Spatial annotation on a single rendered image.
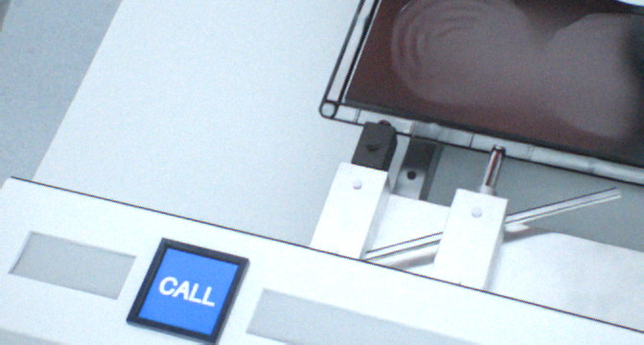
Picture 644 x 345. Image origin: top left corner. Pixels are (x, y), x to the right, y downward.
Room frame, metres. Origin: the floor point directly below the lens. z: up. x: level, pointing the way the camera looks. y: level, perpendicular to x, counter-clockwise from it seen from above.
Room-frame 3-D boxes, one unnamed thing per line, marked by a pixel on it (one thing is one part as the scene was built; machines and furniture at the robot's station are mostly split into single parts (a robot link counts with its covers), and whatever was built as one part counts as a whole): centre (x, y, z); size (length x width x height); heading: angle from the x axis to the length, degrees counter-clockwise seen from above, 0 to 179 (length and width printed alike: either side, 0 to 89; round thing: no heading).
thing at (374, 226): (0.41, 0.00, 0.89); 0.08 x 0.03 x 0.03; 152
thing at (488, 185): (0.43, -0.10, 0.89); 0.05 x 0.01 x 0.01; 152
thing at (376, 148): (0.46, -0.03, 0.90); 0.04 x 0.02 x 0.03; 152
